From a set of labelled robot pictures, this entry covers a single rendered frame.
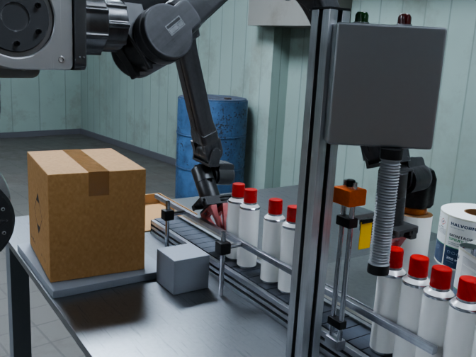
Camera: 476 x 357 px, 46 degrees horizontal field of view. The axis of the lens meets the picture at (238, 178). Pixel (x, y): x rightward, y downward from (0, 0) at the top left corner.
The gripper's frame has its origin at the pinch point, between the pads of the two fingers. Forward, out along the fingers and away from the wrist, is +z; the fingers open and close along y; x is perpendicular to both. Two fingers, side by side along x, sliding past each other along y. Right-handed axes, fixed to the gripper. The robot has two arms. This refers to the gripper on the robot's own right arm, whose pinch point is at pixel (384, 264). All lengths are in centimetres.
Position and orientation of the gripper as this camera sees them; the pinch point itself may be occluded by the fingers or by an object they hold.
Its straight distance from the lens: 120.2
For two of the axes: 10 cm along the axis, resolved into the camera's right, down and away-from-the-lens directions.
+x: -8.3, 1.1, -5.5
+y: -5.6, -2.1, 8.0
